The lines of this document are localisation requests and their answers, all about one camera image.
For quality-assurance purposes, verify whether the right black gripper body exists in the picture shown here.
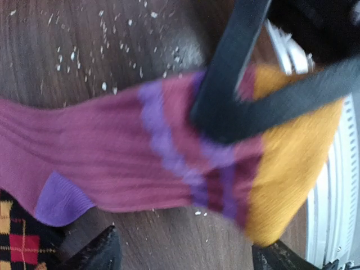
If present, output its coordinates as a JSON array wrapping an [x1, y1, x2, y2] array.
[[268, 0, 359, 64]]

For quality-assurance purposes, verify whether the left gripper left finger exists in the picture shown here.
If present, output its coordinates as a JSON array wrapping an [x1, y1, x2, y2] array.
[[56, 225, 122, 270]]

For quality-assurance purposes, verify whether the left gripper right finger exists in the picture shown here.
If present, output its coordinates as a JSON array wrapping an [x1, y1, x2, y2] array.
[[251, 241, 338, 270]]

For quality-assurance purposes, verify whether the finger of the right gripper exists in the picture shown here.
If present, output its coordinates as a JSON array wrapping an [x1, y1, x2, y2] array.
[[190, 1, 359, 143]]

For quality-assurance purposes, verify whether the maroon purple orange sock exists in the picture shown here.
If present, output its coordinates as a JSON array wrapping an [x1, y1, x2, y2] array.
[[1, 72, 343, 246]]

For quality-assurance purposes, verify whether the black argyle sock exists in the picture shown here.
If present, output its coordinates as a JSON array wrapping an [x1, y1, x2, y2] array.
[[1, 190, 65, 270]]

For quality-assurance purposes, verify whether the front aluminium rail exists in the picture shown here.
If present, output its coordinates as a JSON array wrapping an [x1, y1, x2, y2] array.
[[305, 96, 359, 268]]

